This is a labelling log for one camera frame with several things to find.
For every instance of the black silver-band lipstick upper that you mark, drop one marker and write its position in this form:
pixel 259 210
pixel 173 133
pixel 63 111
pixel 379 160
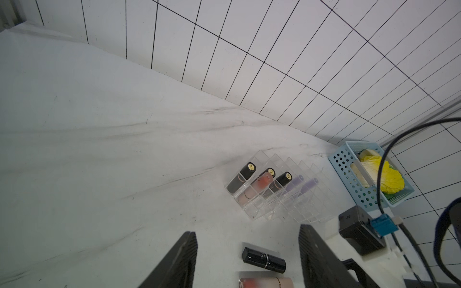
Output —
pixel 263 260

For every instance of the pink frosted lip gloss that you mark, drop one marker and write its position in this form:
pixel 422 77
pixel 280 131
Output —
pixel 266 282

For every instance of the black gold-band lipstick top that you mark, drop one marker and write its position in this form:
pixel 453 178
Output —
pixel 277 185

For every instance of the clear acrylic lipstick organizer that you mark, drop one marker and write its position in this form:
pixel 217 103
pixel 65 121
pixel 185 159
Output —
pixel 318 205

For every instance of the light blue perforated basket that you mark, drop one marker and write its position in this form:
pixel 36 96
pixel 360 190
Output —
pixel 341 161

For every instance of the black gold-band lipstick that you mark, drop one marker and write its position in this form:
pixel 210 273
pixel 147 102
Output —
pixel 277 185
pixel 241 177

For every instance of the black gold-band lipstick Lessxcoco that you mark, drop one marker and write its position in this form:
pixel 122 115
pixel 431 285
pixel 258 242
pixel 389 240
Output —
pixel 271 171

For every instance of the lilac lip gloss tube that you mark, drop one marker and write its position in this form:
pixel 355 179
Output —
pixel 294 183

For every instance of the yellow toy cabbage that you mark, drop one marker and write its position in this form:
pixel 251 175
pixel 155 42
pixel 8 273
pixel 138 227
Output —
pixel 391 179

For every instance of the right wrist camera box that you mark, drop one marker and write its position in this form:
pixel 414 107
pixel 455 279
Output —
pixel 375 259

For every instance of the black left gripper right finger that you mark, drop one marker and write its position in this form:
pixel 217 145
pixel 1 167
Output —
pixel 322 269

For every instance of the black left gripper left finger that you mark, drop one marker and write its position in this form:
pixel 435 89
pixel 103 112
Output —
pixel 176 269

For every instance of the lilac tube black cap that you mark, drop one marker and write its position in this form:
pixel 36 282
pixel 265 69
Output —
pixel 307 187

